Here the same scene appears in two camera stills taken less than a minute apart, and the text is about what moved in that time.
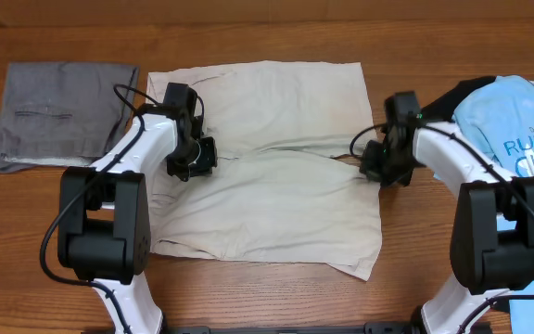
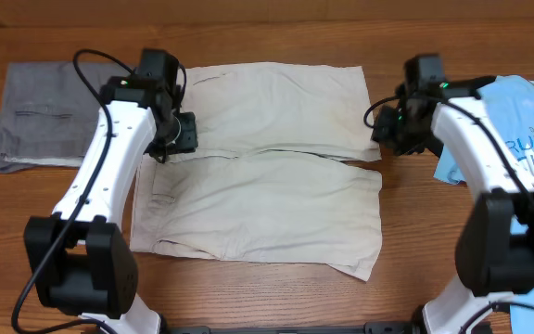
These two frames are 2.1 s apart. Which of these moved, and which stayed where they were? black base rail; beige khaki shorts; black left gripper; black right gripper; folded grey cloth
Moved: black left gripper; black right gripper
Stayed: black base rail; folded grey cloth; beige khaki shorts
